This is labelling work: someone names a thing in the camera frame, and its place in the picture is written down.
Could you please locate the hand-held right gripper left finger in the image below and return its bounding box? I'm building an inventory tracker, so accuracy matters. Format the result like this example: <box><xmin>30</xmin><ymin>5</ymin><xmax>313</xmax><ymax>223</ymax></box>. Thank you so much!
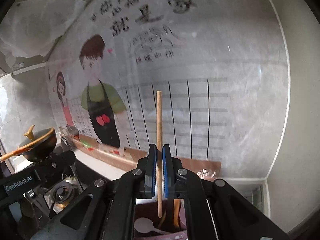
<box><xmin>30</xmin><ymin>144</ymin><xmax>158</xmax><ymax>240</ymax></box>

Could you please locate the black lid with orange knob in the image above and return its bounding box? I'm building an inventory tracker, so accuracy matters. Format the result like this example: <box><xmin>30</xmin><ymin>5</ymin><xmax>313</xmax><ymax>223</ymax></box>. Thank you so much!
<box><xmin>18</xmin><ymin>124</ymin><xmax>56</xmax><ymax>151</ymax></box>

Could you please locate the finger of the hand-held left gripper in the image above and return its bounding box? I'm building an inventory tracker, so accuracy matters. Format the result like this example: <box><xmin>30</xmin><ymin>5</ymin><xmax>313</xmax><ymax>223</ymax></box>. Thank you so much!
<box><xmin>23</xmin><ymin>184</ymin><xmax>54</xmax><ymax>201</ymax></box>
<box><xmin>32</xmin><ymin>151</ymin><xmax>77</xmax><ymax>178</ymax></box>

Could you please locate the cartoon couple wall poster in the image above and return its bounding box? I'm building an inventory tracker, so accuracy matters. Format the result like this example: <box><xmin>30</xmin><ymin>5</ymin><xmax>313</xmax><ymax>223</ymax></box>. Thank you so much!
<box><xmin>47</xmin><ymin>0</ymin><xmax>289</xmax><ymax>182</ymax></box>

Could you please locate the black gas stove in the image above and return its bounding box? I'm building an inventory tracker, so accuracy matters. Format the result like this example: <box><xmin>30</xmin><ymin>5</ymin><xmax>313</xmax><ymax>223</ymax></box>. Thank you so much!
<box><xmin>15</xmin><ymin>174</ymin><xmax>86</xmax><ymax>219</ymax></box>

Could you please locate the purple utensil box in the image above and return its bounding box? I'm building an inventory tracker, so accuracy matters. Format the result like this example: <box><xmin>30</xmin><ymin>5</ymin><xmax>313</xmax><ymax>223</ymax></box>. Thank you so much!
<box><xmin>132</xmin><ymin>197</ymin><xmax>188</xmax><ymax>240</ymax></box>

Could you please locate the range hood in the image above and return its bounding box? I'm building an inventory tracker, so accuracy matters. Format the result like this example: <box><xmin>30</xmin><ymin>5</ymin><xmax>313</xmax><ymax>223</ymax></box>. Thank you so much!
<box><xmin>0</xmin><ymin>0</ymin><xmax>87</xmax><ymax>77</ymax></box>

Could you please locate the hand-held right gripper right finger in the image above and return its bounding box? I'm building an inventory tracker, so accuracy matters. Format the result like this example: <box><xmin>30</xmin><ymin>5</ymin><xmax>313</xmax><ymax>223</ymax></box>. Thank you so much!
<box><xmin>162</xmin><ymin>144</ymin><xmax>290</xmax><ymax>240</ymax></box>

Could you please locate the wooden spoon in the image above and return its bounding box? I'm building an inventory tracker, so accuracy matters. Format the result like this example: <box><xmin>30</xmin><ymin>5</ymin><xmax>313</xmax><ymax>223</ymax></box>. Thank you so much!
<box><xmin>172</xmin><ymin>197</ymin><xmax>181</xmax><ymax>231</ymax></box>

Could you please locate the white spoon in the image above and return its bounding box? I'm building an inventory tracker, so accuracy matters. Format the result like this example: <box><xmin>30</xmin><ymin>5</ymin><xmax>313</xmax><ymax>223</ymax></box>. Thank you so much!
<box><xmin>134</xmin><ymin>217</ymin><xmax>171</xmax><ymax>236</ymax></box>

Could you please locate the black wok with orange handle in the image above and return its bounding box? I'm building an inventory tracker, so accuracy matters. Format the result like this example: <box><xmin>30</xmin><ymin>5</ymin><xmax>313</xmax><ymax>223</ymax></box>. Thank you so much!
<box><xmin>0</xmin><ymin>130</ymin><xmax>58</xmax><ymax>163</ymax></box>

